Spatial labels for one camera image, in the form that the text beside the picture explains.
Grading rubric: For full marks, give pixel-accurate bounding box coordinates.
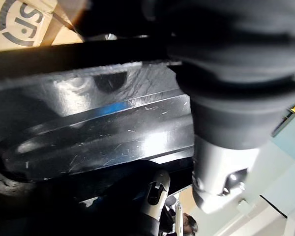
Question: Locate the black plastic housing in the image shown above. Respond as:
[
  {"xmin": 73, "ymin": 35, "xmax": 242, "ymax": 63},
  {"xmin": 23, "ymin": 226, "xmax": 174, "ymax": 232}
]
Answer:
[{"xmin": 0, "ymin": 39, "xmax": 196, "ymax": 205}]

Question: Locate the person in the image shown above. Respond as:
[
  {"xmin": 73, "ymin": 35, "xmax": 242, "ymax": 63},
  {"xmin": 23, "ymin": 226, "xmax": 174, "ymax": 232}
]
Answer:
[{"xmin": 162, "ymin": 198, "xmax": 199, "ymax": 236}]

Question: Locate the cardboard box with round logo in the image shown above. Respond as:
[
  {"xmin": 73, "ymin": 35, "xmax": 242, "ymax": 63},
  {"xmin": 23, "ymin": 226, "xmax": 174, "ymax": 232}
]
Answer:
[{"xmin": 0, "ymin": 0, "xmax": 86, "ymax": 54}]

